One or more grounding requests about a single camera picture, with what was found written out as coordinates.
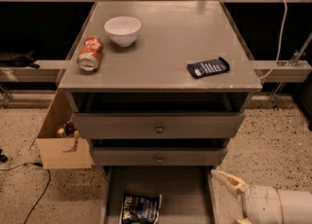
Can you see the white ceramic bowl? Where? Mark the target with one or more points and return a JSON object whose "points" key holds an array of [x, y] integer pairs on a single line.
{"points": [[122, 31]]}

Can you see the grey drawer cabinet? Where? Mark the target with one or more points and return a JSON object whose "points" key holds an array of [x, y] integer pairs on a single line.
{"points": [[151, 75]]}

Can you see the middle grey drawer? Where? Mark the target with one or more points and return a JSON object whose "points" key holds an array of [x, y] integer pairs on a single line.
{"points": [[158, 156]]}

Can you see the items inside cardboard box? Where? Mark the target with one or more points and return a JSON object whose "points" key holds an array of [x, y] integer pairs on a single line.
{"points": [[68, 130]]}

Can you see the top grey drawer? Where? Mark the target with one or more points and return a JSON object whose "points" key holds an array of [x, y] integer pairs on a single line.
{"points": [[157, 126]]}

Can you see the blue chip bag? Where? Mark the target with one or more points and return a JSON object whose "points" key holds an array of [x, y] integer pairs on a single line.
{"points": [[136, 209]]}

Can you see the grey drawer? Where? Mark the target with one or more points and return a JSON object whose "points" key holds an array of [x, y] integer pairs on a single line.
{"points": [[157, 126], [186, 193], [158, 156]]}

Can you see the cardboard box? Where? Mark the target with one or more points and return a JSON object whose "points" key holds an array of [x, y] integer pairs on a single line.
{"points": [[51, 148]]}

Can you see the bottom grey drawer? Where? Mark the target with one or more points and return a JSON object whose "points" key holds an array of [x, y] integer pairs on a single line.
{"points": [[186, 193]]}

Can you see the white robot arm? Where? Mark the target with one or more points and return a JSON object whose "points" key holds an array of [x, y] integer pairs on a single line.
{"points": [[296, 206]]}

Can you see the black object on shelf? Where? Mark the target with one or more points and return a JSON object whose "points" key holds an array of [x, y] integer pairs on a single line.
{"points": [[8, 59]]}

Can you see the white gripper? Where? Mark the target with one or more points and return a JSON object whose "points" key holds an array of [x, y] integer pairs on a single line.
{"points": [[260, 205]]}

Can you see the dark blue snack bar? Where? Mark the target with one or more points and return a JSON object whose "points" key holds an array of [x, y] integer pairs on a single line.
{"points": [[208, 68]]}

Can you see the orange soda can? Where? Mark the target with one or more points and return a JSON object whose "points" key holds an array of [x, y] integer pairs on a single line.
{"points": [[91, 54]]}

